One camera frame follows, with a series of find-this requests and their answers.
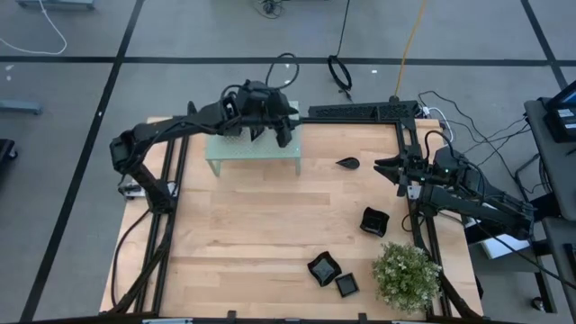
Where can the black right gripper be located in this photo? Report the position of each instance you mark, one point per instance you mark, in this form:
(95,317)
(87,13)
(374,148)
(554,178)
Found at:
(414,168)

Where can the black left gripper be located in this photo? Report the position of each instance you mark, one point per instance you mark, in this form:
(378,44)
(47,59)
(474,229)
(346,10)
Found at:
(258,105)

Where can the black mini teardrop plate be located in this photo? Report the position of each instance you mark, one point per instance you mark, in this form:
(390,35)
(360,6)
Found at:
(351,163)

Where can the black mini wavy plate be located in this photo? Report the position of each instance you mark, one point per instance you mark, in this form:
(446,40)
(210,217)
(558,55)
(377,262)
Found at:
(324,268)
(374,222)

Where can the black mini square plate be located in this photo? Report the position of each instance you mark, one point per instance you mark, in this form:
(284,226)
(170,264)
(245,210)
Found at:
(347,285)

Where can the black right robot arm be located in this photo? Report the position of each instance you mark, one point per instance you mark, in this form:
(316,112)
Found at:
(472,207)

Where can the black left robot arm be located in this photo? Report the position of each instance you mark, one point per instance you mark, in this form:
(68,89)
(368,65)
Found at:
(180,123)

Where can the pale green perforated metal shelf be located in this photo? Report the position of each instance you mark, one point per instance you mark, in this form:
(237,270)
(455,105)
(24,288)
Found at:
(238,150)

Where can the potted plant with white flowers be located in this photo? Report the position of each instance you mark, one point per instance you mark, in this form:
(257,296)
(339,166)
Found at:
(405,276)

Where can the grey side desk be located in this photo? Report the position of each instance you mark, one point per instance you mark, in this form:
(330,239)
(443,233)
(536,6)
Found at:
(555,166)

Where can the black laptop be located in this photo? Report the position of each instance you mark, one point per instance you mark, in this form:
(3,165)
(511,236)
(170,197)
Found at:
(562,119)

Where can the black caster wheel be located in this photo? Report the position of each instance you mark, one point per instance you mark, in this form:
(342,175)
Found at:
(537,303)

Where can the grey metal desk foot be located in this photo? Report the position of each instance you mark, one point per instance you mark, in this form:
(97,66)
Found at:
(20,107)
(56,3)

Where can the black chair base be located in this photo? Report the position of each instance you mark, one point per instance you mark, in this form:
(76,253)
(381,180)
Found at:
(5,150)

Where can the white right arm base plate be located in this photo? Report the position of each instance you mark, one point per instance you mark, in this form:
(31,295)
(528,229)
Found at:
(414,192)

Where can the black perforated metal bracket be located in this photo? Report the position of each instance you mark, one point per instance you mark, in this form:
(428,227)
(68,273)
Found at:
(351,110)

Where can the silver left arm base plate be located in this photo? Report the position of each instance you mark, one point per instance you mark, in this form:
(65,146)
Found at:
(130,191)

